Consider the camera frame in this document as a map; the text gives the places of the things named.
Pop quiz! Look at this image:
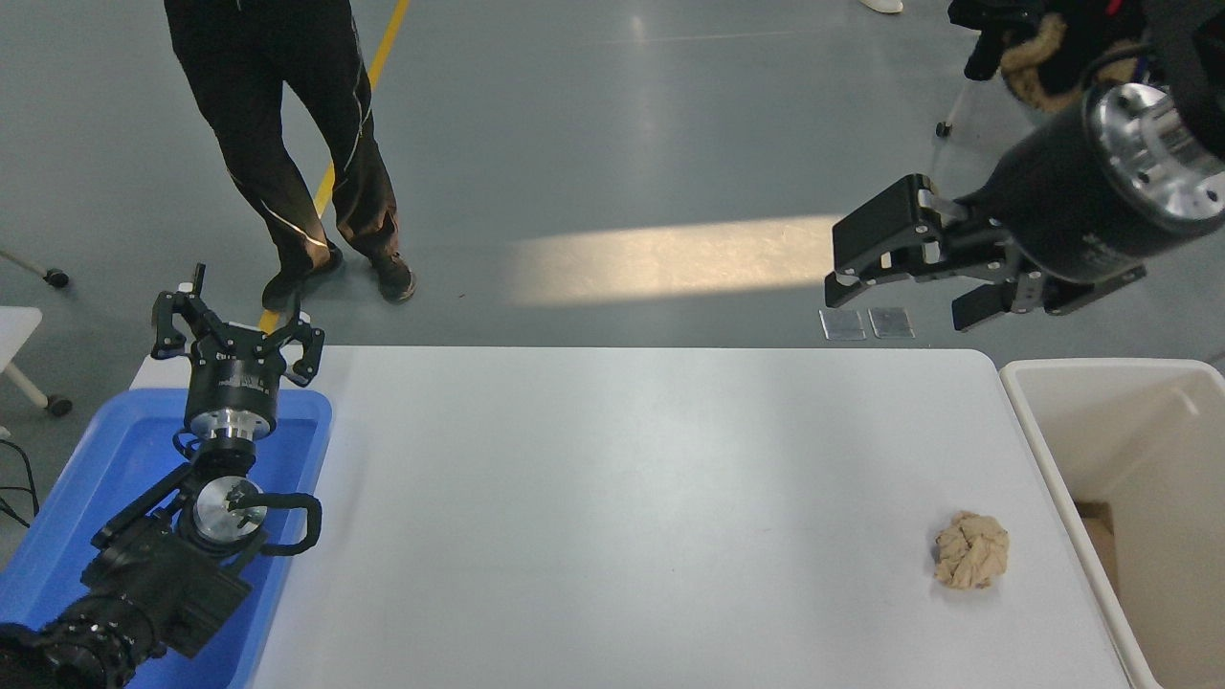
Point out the black cable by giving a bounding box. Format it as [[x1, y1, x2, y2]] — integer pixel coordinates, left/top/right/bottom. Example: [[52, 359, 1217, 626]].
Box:
[[0, 435, 41, 527]]

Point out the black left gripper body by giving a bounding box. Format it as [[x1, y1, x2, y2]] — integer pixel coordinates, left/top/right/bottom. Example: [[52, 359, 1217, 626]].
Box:
[[186, 346, 286, 422]]

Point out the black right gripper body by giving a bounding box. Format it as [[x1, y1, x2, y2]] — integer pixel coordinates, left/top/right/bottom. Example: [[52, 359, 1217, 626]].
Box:
[[957, 105, 1202, 286]]

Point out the blue plastic tray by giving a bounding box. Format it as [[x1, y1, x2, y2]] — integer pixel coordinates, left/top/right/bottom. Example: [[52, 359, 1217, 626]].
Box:
[[0, 387, 334, 689]]

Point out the white wheeled side table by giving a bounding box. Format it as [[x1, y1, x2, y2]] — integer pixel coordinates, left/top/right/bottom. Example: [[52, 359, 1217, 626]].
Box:
[[0, 306, 76, 417]]

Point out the large pale plastic bin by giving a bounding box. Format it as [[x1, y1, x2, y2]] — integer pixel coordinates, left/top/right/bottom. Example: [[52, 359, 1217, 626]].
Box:
[[1000, 359, 1225, 689]]

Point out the chair leg with caster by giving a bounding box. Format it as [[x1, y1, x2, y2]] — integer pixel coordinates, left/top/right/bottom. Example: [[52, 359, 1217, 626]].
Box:
[[0, 247, 72, 290]]

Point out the white wheeled chair frame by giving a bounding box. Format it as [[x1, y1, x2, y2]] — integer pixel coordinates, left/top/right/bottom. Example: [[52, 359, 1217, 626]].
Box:
[[936, 77, 979, 139]]

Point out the crumpled tan paper ball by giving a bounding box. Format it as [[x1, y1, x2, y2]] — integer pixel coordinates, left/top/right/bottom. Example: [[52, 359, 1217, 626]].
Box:
[[934, 510, 1011, 590]]

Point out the black fur-trimmed coat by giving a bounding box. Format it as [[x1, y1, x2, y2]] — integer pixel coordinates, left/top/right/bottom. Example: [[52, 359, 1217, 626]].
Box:
[[947, 0, 1164, 116]]

